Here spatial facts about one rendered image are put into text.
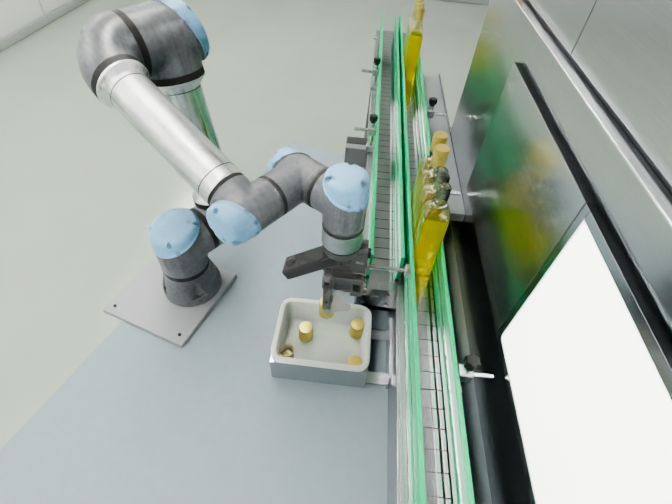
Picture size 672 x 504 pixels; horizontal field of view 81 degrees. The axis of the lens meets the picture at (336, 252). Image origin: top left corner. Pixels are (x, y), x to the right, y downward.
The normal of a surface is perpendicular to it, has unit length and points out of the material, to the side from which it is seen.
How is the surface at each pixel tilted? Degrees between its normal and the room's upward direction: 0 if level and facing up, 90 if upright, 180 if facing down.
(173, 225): 9
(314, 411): 0
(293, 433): 0
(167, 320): 1
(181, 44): 80
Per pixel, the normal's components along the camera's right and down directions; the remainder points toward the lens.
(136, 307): 0.05, -0.66
